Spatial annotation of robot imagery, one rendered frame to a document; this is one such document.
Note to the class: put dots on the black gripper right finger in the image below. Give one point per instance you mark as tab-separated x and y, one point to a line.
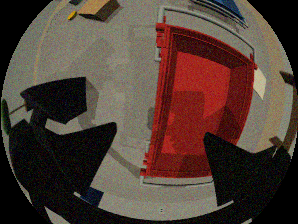
232	167

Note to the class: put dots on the grey cylinder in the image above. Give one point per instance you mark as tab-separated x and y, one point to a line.
74	2

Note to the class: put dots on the beige flat rectangular panel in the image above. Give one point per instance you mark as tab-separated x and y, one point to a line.
259	83

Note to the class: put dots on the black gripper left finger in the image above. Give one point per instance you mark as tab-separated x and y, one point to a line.
78	154

